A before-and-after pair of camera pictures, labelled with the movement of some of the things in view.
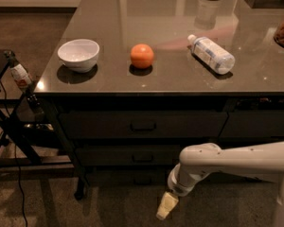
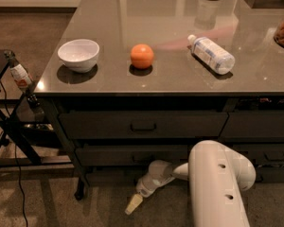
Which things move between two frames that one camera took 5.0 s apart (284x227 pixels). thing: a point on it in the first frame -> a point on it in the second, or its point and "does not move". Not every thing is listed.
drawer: x=128 y=176 does not move
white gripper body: x=179 y=188 -> x=145 y=185
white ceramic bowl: x=79 y=55 does not move
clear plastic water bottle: x=212 y=55 does not move
